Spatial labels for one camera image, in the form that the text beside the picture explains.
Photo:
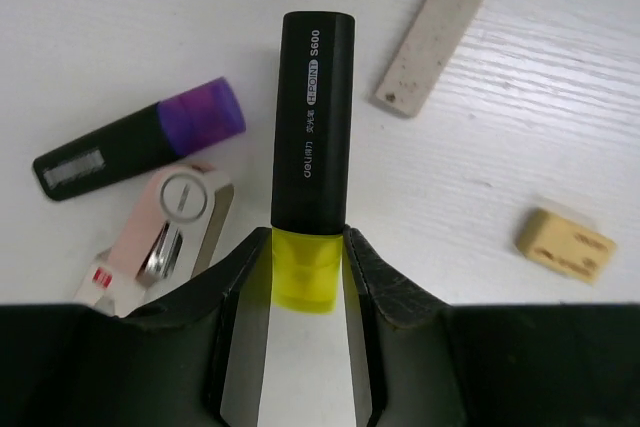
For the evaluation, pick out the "yellow cap highlighter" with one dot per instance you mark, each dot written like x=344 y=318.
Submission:
x=311 y=158

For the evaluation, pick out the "long grey eraser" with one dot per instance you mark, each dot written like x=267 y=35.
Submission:
x=426 y=49

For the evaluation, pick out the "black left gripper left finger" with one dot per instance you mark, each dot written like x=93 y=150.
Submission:
x=193 y=357

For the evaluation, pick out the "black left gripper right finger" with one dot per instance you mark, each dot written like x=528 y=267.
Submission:
x=418 y=361

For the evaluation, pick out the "purple cap highlighter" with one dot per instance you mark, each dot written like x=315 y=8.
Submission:
x=150 y=138

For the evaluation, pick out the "pink mini stapler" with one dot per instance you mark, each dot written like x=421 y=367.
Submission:
x=172 y=233

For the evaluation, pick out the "white staples box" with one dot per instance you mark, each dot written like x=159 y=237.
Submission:
x=109 y=290

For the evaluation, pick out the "small tan eraser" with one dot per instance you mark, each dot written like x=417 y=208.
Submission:
x=564 y=246

